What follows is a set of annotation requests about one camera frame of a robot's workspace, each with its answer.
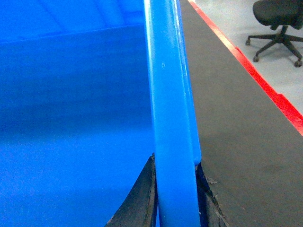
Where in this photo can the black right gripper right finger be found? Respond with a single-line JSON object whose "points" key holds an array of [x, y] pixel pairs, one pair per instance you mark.
{"points": [[209, 210]]}

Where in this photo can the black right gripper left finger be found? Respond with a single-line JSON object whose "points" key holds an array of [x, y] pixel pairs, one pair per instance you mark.
{"points": [[139, 209]]}

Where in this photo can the large blue plastic crate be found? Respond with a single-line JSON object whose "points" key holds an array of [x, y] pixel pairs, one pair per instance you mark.
{"points": [[89, 90]]}

